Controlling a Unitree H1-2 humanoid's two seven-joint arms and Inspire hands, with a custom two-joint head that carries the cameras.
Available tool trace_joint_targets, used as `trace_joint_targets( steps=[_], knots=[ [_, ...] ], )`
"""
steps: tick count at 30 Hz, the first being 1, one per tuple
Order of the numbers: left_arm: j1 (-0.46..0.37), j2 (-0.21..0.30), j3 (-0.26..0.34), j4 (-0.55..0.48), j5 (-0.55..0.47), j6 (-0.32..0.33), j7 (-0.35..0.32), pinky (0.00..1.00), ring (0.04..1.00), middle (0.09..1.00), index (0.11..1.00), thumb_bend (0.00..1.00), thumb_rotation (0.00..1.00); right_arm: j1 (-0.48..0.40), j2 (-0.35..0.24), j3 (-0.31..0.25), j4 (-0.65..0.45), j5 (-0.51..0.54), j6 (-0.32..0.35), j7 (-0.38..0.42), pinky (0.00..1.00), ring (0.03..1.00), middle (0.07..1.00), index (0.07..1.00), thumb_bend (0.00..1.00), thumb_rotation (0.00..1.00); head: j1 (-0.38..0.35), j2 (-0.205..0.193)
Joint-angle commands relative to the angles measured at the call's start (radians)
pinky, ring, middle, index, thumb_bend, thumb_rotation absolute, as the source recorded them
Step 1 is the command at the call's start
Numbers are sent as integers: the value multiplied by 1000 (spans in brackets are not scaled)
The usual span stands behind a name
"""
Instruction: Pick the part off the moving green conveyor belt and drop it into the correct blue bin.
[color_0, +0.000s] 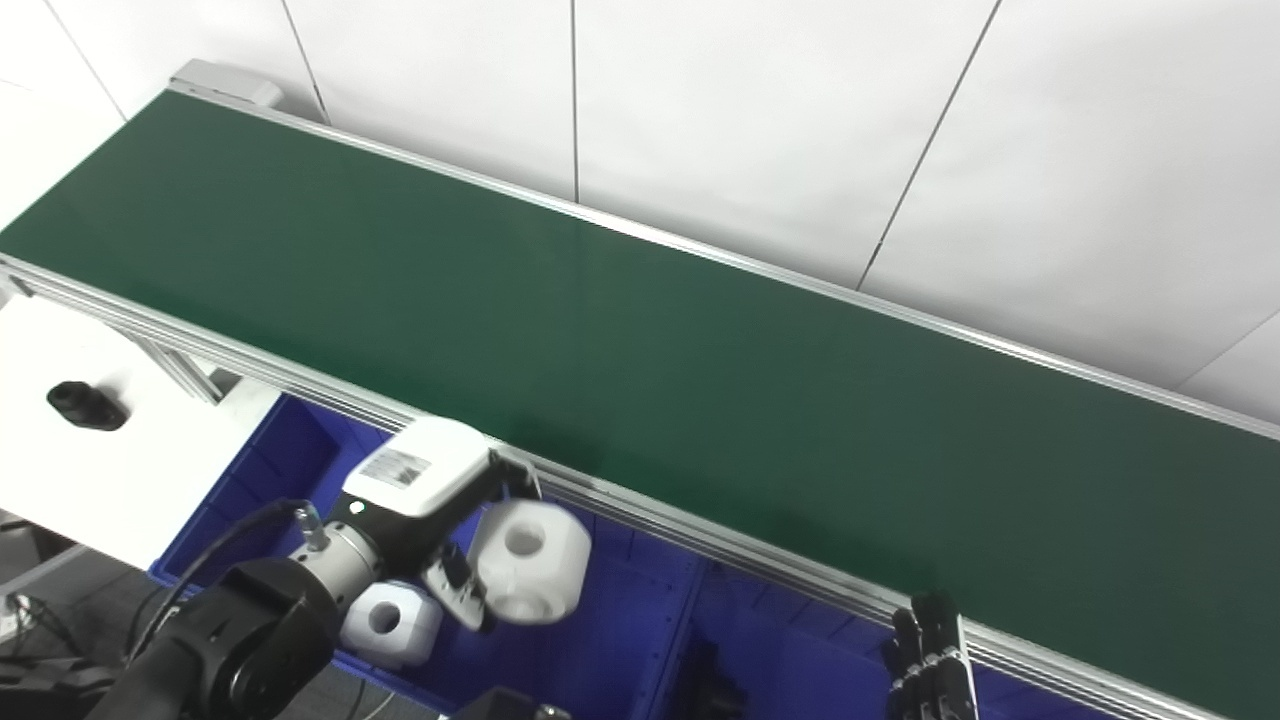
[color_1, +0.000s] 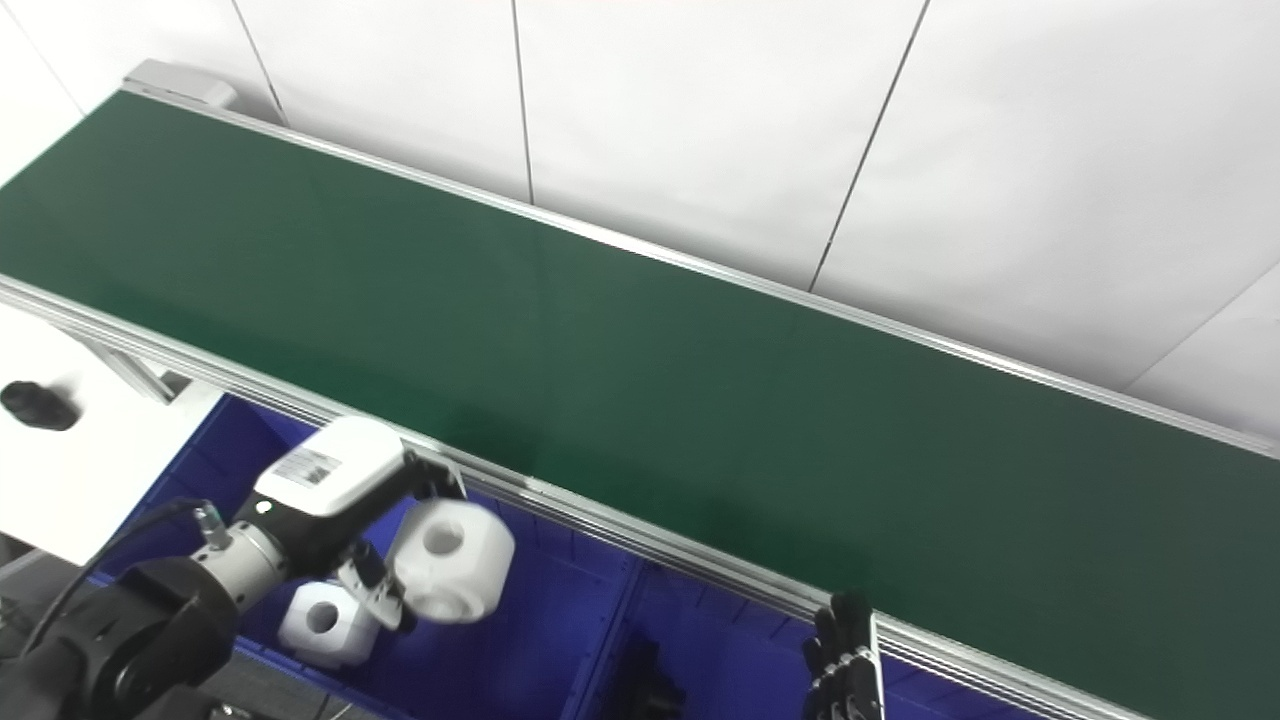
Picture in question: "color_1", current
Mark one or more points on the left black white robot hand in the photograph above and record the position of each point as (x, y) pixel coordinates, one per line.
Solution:
(330, 470)

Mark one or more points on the black round knob object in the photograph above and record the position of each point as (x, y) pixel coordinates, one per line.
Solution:
(40, 405)

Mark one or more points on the blue plastic bin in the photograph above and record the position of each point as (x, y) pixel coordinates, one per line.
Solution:
(740, 650)
(520, 640)

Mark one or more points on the white cylindrical part with hole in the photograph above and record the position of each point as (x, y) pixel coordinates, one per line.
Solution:
(325, 622)
(455, 560)

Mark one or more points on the green conveyor belt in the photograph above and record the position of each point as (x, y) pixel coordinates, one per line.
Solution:
(600, 521)
(650, 380)

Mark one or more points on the aluminium conveyor support bracket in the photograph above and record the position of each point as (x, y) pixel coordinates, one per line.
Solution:
(140, 375)

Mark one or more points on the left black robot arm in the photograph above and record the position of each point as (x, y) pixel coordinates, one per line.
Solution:
(120, 640)

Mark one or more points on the grey conveyor end housing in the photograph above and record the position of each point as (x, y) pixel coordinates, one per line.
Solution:
(180, 85)

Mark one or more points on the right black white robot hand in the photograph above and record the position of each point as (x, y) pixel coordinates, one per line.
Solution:
(845, 680)

